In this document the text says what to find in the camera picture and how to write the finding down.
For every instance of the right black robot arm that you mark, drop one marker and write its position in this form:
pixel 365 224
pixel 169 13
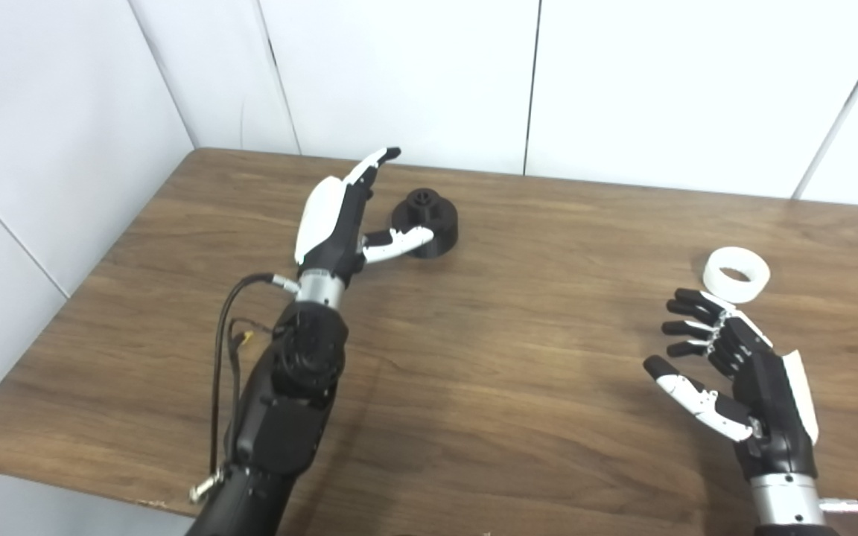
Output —
pixel 790 506

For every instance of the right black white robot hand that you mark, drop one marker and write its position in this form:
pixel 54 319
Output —
pixel 771 402

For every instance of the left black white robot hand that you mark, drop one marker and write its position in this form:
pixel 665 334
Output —
pixel 336 223

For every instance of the round black plastic part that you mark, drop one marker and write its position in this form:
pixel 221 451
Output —
pixel 440 227

